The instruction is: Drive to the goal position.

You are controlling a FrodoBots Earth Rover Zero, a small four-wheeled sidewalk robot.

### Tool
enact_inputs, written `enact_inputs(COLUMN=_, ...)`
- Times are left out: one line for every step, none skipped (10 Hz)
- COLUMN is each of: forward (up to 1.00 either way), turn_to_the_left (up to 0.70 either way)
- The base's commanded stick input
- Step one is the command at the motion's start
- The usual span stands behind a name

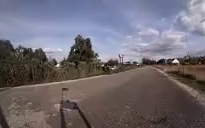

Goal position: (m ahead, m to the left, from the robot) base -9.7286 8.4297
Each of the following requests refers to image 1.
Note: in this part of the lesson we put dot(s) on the green grass strip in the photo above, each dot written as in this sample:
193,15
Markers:
193,80

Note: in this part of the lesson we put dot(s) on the white building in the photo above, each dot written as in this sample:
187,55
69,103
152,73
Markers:
175,61

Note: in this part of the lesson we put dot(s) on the row of low buildings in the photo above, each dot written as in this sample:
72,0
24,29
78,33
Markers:
198,60

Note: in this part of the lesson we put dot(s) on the tall dark green tree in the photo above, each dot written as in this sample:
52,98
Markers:
81,50

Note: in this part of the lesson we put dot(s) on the grey asphalt road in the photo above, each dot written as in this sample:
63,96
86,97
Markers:
133,96

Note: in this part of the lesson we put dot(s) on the pair of utility poles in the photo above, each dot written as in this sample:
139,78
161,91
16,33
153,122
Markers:
120,58

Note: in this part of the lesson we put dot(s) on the brown dry field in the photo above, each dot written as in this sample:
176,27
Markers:
195,70

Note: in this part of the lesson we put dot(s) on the row of tall bushes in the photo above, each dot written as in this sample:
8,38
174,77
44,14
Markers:
30,70

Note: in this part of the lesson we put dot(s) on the row of distant trees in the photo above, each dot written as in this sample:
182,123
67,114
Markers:
148,61

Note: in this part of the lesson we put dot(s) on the gravel roadside strip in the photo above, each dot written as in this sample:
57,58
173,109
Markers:
198,95

